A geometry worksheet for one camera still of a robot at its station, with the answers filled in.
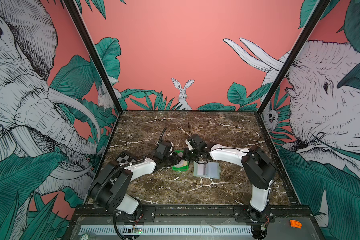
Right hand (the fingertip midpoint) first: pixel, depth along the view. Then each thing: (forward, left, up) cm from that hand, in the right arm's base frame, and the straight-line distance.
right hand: (179, 157), depth 88 cm
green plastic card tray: (-5, -4, -5) cm, 8 cm away
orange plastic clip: (-32, -57, -5) cm, 66 cm away
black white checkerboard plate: (0, +33, -3) cm, 33 cm away
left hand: (0, -2, -1) cm, 2 cm away
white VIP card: (-3, -2, -3) cm, 4 cm away
